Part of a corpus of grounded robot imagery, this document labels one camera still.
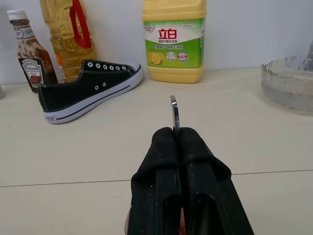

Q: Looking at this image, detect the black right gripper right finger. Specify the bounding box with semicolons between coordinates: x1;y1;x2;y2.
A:
178;127;256;235

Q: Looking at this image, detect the black canvas sneaker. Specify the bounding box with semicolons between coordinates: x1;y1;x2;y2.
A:
38;59;144;124

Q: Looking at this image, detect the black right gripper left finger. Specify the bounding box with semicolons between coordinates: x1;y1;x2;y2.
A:
125;127;182;235

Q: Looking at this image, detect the clear glass bowl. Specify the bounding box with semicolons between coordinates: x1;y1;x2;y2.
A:
261;55;313;115

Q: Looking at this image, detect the yellow dish soap bottle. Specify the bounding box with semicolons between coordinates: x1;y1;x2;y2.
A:
142;0;207;84

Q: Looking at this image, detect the cooking oil bottle red handle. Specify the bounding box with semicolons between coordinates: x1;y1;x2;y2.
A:
40;0;96;84

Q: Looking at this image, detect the thin metal utensil handle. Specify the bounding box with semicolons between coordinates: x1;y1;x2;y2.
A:
170;95;181;137

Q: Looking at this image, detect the Heinz sauce bottle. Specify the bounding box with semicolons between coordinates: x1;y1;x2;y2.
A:
6;10;59;94

